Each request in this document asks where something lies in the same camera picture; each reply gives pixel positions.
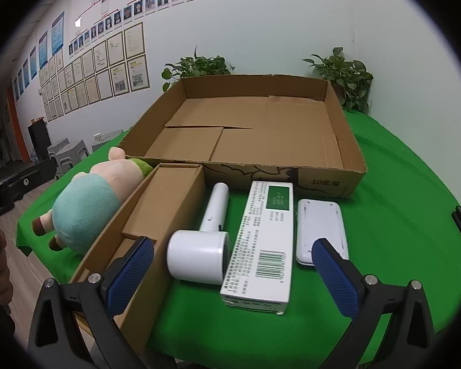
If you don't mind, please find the white hair dryer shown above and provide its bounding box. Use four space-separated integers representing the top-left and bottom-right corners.
167 182 231 286

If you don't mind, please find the black cabinet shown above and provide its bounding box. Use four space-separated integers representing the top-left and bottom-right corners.
28 122 51 162

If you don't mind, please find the long narrow cardboard box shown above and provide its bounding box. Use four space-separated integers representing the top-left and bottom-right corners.
68 163 207 356

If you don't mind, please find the row of portrait photos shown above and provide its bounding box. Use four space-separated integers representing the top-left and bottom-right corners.
67 0 234 56

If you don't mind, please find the pink pig plush toy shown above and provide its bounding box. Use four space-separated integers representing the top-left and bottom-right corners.
31 147 154 254

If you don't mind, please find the wall of framed certificates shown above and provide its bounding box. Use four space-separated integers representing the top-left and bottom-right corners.
38 21 150 124

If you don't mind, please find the grey plastic stool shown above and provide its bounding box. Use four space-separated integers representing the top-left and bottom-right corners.
47 138 70 179
91 130 124 152
59 142 90 177

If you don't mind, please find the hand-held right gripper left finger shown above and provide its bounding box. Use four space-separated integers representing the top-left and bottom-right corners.
27 236 156 369

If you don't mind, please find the white handheld device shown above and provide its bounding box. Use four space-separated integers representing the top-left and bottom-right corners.
295 199 349 267

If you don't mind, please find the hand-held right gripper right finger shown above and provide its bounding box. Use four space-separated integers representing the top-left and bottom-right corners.
311 238 436 369

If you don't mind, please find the large shallow cardboard box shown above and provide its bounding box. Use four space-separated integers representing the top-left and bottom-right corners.
117 74 367 199

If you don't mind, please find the leafy potted plant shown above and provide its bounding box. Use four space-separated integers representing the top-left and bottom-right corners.
302 47 373 115

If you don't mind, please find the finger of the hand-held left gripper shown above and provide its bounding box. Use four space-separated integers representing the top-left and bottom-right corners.
6 159 59 200

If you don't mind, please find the bushy potted plant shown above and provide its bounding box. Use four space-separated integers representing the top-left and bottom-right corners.
161 46 235 93

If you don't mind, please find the row of blue posters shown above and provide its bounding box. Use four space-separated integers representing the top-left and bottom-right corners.
13 11 65 102

